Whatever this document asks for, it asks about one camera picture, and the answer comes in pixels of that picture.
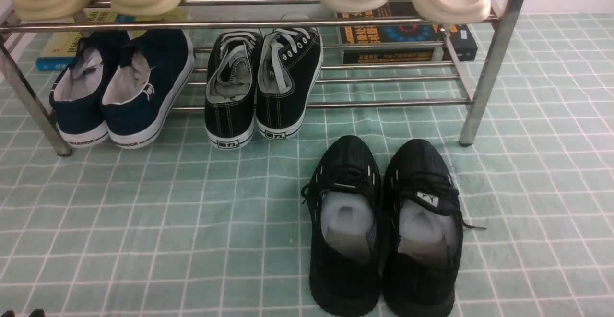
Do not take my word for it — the navy slip-on shoe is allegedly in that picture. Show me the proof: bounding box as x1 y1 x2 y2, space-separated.
49 31 130 147
101 29 195 149

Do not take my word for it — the silver metal shoe rack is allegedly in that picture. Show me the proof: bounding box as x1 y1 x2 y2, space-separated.
1 0 524 157

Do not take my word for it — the black knit sneaker left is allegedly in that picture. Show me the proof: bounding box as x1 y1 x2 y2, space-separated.
301 135 382 317

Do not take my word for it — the black knit sneaker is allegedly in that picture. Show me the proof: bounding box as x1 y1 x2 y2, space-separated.
301 135 382 317
382 139 469 317

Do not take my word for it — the black canvas sneaker right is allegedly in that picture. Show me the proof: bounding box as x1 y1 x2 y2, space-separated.
255 28 324 141

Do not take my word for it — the black canvas sneaker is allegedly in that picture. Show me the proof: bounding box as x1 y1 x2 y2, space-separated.
204 29 263 150
255 28 324 141

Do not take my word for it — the black canvas sneaker left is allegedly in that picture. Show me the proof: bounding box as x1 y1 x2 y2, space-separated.
204 29 263 150

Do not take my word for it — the black knit sneaker right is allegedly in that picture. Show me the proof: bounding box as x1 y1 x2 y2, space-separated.
382 139 469 317

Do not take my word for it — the green checked floor cloth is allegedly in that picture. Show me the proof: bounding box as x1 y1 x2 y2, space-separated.
0 13 614 317

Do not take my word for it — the black book with orange text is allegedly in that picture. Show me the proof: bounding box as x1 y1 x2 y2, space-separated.
335 1 478 64

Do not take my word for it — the yellow and blue book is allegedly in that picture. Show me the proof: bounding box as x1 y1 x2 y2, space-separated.
35 8 191 71

